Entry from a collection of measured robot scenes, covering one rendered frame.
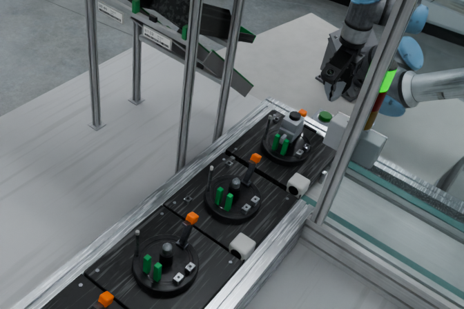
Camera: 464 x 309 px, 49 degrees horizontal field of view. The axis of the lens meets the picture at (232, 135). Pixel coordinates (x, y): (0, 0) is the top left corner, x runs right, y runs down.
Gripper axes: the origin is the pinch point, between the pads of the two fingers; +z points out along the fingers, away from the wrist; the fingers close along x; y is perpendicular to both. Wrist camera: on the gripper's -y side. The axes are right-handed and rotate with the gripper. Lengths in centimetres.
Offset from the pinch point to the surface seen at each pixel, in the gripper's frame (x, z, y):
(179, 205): 10, 7, -56
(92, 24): 53, -18, -42
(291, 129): 0.4, -2.7, -23.4
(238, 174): 5.3, 6.7, -38.0
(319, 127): -1.1, 7.9, -4.7
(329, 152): -8.7, 6.8, -13.5
